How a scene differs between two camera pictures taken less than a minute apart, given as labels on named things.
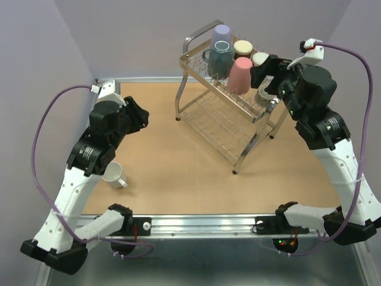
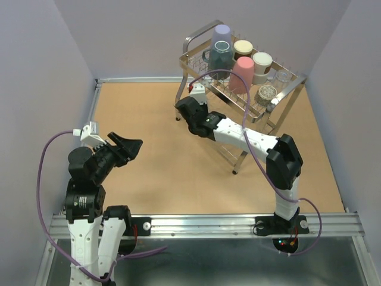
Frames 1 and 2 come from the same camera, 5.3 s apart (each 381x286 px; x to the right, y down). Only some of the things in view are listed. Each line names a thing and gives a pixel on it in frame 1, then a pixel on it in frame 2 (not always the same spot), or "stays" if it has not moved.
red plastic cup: [239, 77] stays
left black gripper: [140, 115] to [126, 149]
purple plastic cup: [221, 32] stays
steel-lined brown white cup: [242, 48] stays
